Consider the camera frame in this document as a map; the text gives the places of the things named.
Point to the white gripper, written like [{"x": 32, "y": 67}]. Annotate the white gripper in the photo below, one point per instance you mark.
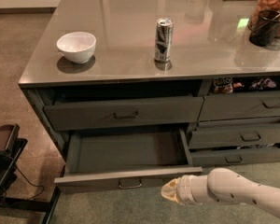
[{"x": 185, "y": 189}]

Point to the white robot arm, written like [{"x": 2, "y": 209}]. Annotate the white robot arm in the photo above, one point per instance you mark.
[{"x": 222, "y": 186}]

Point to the grey drawer cabinet counter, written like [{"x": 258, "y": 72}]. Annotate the grey drawer cabinet counter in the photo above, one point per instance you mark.
[{"x": 210, "y": 40}]

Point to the snack packets in drawer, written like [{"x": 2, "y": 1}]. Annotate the snack packets in drawer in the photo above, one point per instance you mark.
[{"x": 245, "y": 84}]

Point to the silver drink can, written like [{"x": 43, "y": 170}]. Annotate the silver drink can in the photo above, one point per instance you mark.
[{"x": 163, "y": 39}]

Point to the white ceramic bowl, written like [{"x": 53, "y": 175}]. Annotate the white ceramic bowl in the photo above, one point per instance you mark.
[{"x": 77, "y": 47}]

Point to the black cup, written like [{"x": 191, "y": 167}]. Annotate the black cup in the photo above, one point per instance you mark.
[{"x": 266, "y": 28}]

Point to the black stand frame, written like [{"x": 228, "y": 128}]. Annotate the black stand frame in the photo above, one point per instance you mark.
[{"x": 11, "y": 147}]

